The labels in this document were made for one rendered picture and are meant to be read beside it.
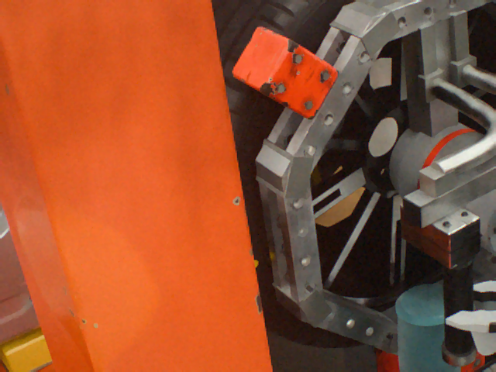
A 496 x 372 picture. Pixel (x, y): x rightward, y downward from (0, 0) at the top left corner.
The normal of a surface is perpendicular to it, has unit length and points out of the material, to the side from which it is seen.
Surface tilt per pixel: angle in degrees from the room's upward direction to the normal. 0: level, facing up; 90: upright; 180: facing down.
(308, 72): 90
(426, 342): 88
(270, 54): 45
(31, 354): 90
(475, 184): 90
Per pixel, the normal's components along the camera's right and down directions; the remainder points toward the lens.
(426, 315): -0.14, -0.85
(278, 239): 0.53, 0.37
